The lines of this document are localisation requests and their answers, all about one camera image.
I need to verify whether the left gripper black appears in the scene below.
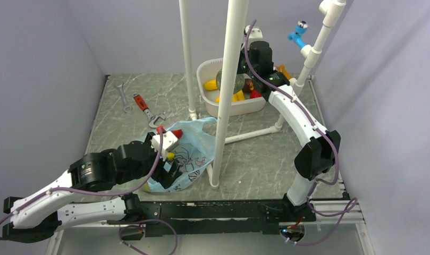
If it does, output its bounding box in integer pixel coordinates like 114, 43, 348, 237
119, 132, 183, 188

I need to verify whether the green netted fake melon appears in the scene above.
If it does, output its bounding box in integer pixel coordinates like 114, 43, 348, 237
216, 69, 246, 94

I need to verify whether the light blue plastic bag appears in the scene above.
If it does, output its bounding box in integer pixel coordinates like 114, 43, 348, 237
141, 117, 217, 193

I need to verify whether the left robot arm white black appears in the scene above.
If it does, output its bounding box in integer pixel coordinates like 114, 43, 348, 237
0, 141, 181, 243

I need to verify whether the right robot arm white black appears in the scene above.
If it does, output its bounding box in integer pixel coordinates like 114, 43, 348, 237
237, 40, 341, 220

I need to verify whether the yellow fake lemon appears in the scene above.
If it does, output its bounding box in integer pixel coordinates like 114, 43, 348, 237
166, 152, 175, 162

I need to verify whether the dark brown fake fruit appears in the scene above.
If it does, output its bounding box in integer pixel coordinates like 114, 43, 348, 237
242, 79, 254, 93

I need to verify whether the red fake apple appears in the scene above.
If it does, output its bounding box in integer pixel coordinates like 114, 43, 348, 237
249, 90, 262, 99

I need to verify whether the yellow fake banana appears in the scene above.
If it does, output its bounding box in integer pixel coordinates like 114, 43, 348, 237
231, 91, 246, 102

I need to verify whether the orange toy faucet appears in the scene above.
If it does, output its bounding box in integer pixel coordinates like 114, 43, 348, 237
276, 65, 292, 80

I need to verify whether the white plastic basket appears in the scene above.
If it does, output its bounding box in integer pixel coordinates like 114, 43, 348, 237
197, 58, 266, 117

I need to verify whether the blue toy faucet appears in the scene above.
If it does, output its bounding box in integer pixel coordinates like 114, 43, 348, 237
288, 20, 308, 49

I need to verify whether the silver open-end wrench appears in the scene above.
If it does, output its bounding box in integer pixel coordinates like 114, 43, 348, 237
115, 82, 132, 113

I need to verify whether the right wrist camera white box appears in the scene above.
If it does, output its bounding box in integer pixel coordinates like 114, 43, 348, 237
244, 25, 263, 42

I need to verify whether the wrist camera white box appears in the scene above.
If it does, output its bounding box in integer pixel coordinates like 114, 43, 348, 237
244, 25, 263, 42
151, 126, 183, 153

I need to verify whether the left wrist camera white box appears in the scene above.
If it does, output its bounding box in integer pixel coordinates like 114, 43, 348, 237
151, 126, 183, 153

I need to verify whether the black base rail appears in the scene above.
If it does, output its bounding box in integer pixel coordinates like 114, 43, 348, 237
107, 198, 316, 237

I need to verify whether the white PVC pipe frame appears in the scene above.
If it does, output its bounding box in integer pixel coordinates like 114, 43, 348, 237
179, 1, 346, 189

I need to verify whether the red handled adjustable wrench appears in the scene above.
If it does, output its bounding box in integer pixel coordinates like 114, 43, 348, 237
133, 93, 166, 129

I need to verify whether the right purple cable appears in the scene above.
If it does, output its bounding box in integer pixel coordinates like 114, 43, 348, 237
242, 19, 358, 247

